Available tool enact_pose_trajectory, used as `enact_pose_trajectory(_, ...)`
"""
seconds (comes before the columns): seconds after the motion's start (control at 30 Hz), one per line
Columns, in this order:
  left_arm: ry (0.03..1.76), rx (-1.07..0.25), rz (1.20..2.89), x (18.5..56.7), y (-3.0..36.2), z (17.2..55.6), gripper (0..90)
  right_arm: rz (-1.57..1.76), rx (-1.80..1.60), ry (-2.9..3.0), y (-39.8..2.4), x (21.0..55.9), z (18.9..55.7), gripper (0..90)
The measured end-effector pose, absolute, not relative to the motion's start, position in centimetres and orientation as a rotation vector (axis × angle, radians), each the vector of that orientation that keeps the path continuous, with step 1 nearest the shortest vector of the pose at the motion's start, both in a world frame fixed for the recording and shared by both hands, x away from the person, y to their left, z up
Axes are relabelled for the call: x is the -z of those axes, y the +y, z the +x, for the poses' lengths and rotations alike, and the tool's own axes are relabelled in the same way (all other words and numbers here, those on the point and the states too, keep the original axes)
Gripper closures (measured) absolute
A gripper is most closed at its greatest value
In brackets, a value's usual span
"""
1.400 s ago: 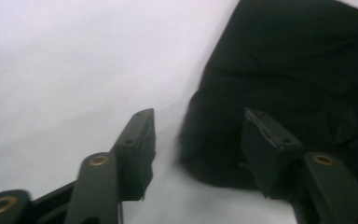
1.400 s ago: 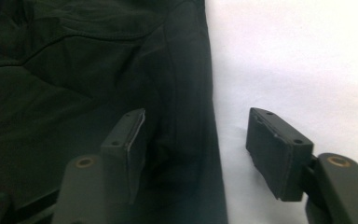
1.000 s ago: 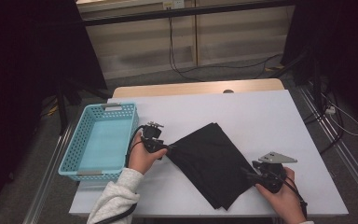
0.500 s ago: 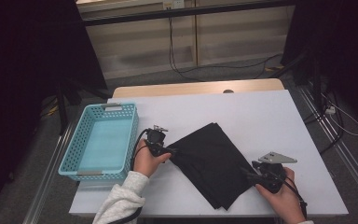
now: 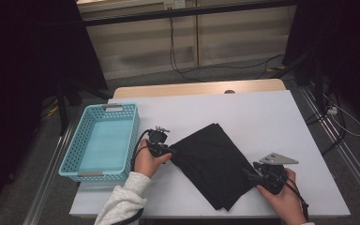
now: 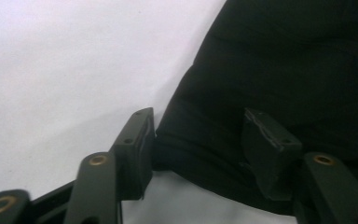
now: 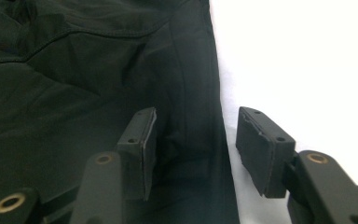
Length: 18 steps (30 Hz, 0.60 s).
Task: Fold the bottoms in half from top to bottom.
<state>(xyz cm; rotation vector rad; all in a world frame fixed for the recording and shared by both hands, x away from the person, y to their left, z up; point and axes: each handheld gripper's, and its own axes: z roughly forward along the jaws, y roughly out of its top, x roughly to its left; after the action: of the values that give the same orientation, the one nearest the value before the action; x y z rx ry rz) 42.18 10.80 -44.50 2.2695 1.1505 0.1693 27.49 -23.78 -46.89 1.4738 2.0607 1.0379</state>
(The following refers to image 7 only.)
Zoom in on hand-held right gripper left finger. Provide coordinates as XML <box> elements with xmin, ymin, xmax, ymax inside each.
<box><xmin>116</xmin><ymin>106</ymin><xmax>158</xmax><ymax>202</ymax></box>

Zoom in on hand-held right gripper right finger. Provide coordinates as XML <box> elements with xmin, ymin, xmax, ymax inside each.
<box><xmin>235</xmin><ymin>105</ymin><xmax>297</xmax><ymax>200</ymax></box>

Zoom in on black pants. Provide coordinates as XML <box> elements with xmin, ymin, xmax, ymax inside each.
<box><xmin>0</xmin><ymin>0</ymin><xmax>241</xmax><ymax>224</ymax></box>

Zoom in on white table cover sheet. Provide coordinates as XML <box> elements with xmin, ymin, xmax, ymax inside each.
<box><xmin>209</xmin><ymin>0</ymin><xmax>358</xmax><ymax>224</ymax></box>

